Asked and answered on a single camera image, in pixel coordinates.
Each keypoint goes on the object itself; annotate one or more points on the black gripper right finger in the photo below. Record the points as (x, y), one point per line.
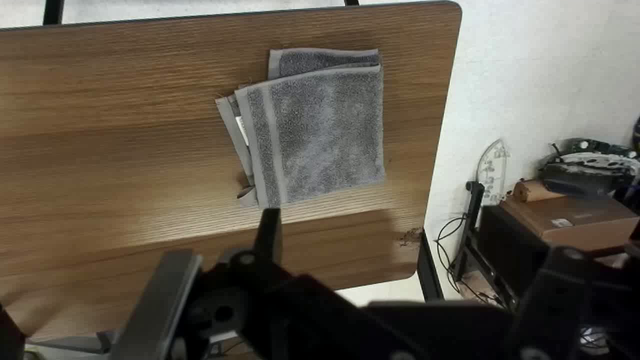
(573, 307)

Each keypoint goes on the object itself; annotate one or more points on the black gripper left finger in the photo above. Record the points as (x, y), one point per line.
(249, 293)

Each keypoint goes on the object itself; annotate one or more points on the grey towel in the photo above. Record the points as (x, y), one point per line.
(321, 126)

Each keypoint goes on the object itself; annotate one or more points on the black cabinet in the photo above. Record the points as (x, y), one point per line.
(510, 251)

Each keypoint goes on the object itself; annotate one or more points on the brown cardboard box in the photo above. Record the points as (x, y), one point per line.
(573, 221)

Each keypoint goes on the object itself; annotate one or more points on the black table leg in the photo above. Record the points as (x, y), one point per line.
(429, 271)

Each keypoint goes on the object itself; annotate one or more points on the white curved sheet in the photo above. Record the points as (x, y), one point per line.
(492, 170)

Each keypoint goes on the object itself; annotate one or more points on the silver metal mount bracket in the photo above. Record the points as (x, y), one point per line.
(157, 311)

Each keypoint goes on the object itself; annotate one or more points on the black upright post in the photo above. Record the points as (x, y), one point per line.
(472, 227)

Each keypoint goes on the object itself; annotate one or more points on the black frame bar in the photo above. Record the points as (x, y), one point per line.
(52, 10)

